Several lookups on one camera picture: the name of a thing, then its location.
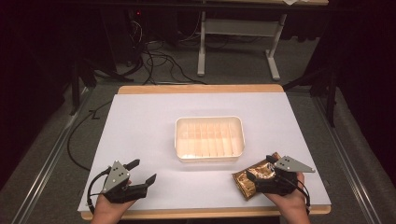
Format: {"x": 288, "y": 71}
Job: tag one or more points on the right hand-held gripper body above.
{"x": 280, "y": 182}

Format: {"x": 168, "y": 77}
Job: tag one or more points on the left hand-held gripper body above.
{"x": 116, "y": 179}

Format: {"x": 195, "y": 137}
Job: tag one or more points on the golden brown snack packet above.
{"x": 258, "y": 174}

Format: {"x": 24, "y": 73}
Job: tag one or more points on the person's right hand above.
{"x": 292, "y": 205}

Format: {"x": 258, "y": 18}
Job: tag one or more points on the person's left hand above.
{"x": 107, "y": 210}

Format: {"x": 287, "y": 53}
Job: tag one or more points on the white table mat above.
{"x": 149, "y": 124}

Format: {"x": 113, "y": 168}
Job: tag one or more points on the white plastic tray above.
{"x": 209, "y": 140}

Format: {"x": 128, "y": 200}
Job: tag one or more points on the black metal stand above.
{"x": 330, "y": 93}
{"x": 76, "y": 84}

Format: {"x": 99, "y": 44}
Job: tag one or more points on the metal floor rail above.
{"x": 345, "y": 161}
{"x": 49, "y": 161}

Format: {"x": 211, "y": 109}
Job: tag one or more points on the white metal desk frame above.
{"x": 239, "y": 28}

